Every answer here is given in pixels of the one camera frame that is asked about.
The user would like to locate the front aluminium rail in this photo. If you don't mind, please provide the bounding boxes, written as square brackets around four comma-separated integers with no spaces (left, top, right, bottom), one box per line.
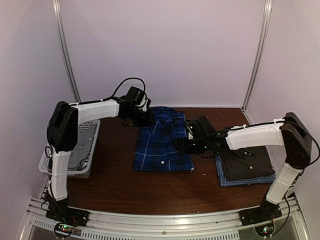
[24,192,308,240]

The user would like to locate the white plastic laundry basket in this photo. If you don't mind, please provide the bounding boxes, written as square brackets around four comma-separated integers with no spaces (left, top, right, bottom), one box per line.
[37,119,101,179]

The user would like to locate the dark striped folded shirt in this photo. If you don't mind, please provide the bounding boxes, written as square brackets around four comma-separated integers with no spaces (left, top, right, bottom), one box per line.
[219,146,275,181]

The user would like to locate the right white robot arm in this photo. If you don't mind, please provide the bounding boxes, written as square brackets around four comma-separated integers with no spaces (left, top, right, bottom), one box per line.
[173,112,316,221]

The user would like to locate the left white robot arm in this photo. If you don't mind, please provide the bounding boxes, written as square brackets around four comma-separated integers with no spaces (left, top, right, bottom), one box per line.
[46,86,154,202]

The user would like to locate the aluminium frame post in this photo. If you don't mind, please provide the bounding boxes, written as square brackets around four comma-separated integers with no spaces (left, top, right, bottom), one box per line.
[241,0,273,112]
[52,0,81,103]

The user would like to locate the circuit board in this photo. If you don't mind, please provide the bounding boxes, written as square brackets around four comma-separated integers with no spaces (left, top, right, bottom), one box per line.
[254,223,275,238]
[53,222,75,238]

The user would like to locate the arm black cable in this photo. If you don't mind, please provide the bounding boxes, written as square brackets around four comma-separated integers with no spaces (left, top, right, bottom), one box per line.
[112,77,147,101]
[162,118,191,141]

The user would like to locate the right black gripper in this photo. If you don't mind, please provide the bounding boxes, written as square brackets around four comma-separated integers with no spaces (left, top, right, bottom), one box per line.
[175,137,210,155]

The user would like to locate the left aluminium frame post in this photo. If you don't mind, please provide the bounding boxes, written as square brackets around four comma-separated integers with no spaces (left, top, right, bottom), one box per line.
[52,0,81,103]

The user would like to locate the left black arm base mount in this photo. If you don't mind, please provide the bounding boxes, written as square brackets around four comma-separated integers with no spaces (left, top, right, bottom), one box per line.
[43,191,89,227]

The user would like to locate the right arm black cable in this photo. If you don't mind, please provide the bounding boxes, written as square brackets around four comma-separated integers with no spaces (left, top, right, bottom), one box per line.
[162,118,191,141]

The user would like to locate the grey shirt in basket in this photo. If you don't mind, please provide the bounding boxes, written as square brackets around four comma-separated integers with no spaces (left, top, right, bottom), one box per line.
[68,124,97,171]

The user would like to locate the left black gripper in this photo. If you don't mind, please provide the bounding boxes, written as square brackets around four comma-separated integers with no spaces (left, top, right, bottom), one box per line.
[125,107,157,128]

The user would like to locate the right aluminium frame post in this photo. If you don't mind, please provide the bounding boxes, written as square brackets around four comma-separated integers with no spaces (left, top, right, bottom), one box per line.
[241,0,273,112]

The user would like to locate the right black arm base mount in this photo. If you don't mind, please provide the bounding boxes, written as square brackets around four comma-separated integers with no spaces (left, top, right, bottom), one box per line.
[239,198,282,226]

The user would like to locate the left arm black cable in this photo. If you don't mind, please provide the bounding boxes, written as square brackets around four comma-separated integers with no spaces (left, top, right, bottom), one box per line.
[112,77,147,101]

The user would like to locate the left circuit board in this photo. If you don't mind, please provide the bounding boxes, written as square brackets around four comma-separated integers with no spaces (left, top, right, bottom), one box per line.
[53,222,75,238]

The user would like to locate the light blue checked folded shirt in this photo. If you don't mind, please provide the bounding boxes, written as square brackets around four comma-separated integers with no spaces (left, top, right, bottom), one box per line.
[215,155,276,187]

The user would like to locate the blue plaid long sleeve shirt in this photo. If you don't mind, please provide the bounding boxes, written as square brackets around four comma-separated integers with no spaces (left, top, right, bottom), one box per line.
[132,106,194,172]

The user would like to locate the right circuit board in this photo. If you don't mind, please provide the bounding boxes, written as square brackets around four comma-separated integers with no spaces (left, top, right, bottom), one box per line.
[254,223,275,238]

